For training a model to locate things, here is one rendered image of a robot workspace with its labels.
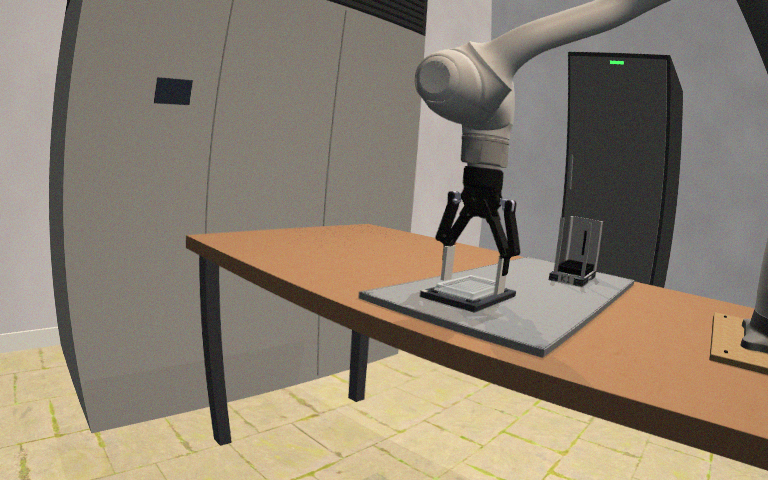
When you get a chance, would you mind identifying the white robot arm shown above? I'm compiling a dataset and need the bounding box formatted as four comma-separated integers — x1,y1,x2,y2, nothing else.
415,0,768,354

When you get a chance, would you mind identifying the black well plate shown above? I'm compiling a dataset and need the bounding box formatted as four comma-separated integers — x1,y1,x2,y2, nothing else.
558,259,594,277

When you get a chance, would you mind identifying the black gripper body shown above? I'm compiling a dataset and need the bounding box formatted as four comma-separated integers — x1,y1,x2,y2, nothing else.
461,166,503,219

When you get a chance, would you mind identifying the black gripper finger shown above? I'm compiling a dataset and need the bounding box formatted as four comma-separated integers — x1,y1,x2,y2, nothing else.
479,199,520,295
435,191,475,281

